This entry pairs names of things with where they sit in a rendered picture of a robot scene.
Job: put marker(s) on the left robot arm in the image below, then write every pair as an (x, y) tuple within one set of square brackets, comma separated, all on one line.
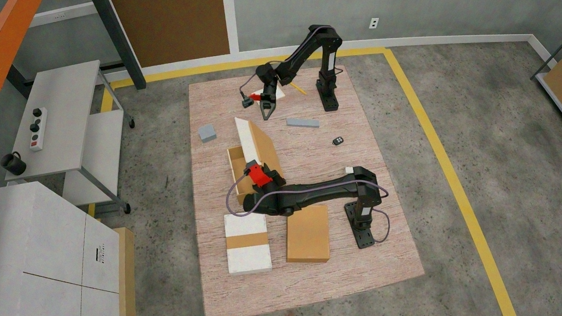
[(285, 204)]

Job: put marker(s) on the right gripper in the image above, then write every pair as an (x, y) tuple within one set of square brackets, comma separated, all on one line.
[(267, 100)]

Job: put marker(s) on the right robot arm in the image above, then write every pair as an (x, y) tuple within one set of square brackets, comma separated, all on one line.
[(330, 42)]

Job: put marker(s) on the black key fob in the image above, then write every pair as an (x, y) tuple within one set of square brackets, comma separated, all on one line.
[(338, 140)]

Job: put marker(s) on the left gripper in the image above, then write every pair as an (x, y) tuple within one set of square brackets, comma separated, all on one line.
[(267, 181)]

